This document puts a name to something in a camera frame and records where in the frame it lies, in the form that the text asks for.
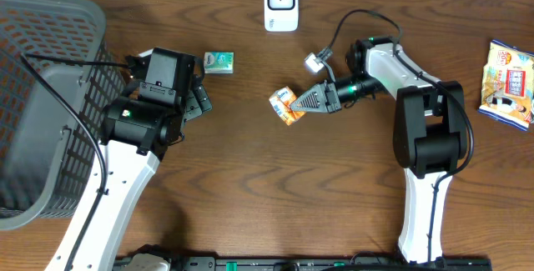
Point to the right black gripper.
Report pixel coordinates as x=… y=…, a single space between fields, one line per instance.
x=327 y=93

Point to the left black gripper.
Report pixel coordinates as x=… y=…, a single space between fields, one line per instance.
x=199 y=102

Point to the orange small box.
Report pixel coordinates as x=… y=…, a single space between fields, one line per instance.
x=280 y=101

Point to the teal silver small box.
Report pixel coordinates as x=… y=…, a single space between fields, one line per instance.
x=218 y=63

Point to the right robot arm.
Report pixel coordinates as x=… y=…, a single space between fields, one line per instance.
x=429 y=134

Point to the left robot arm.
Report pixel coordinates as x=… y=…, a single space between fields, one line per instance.
x=138 y=128

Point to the white barcode scanner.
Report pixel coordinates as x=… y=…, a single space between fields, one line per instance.
x=281 y=15

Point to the grey plastic mesh basket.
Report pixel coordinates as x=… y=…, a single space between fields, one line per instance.
x=56 y=77

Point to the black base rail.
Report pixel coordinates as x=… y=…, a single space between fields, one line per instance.
x=153 y=257

